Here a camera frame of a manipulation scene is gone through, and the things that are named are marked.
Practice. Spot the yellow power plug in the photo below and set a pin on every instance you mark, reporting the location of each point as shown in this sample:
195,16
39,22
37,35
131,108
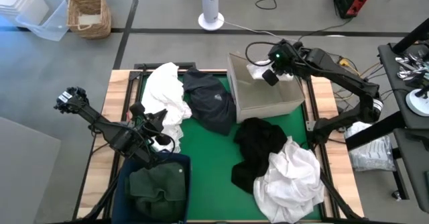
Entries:
343,62

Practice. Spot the black diagonal stand pole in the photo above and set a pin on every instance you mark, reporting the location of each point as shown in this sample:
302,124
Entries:
412,38

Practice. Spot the black aluminium table frame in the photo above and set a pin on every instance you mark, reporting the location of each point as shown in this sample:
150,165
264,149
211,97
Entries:
164,65

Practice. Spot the dark green garment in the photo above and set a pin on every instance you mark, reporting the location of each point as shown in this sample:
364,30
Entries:
157,190

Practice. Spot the black garment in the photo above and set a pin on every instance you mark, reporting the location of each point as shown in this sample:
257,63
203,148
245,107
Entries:
258,140

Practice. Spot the navy white striped fabric bin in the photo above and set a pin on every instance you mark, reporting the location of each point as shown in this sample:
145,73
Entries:
119,190

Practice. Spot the black side table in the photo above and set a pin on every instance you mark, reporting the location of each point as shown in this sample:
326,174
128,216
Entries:
415,150

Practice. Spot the green table mat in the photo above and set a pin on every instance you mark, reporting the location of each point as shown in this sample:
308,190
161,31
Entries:
211,183

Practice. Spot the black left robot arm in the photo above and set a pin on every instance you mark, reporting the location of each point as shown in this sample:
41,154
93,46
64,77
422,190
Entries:
100,125

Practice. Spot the white textured lace garment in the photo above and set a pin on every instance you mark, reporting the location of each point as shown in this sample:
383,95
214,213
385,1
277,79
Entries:
164,90

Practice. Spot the small white cloth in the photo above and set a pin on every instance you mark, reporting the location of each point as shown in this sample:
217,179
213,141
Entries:
256,71

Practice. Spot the shiny metal utensil heap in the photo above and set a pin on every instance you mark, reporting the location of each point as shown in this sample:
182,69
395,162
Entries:
407,73

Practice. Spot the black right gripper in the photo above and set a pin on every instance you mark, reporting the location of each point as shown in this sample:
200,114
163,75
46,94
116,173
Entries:
285,58

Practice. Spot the white round lamp base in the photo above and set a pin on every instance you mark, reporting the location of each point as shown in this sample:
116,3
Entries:
417,103

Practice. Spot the wicker basket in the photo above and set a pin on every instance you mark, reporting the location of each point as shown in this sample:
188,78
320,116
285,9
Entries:
100,26

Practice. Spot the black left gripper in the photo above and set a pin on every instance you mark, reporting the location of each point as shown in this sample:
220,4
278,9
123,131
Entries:
147,126

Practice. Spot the dark grey logo shirt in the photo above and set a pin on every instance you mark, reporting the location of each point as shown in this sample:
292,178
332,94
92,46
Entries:
207,106

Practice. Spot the beige fabric storage bin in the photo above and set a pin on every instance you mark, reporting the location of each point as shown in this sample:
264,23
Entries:
264,100

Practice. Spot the clear plastic bag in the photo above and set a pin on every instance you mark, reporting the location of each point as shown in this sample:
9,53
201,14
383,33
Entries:
372,157

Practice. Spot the large white shirt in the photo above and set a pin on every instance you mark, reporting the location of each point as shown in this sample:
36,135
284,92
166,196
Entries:
288,183

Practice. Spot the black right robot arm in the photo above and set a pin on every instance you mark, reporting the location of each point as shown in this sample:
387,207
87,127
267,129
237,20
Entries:
342,71

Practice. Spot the clear plastic tub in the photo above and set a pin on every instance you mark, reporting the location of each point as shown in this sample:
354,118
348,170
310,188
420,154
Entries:
50,29

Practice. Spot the white tower fan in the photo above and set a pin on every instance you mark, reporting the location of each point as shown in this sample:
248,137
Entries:
210,2

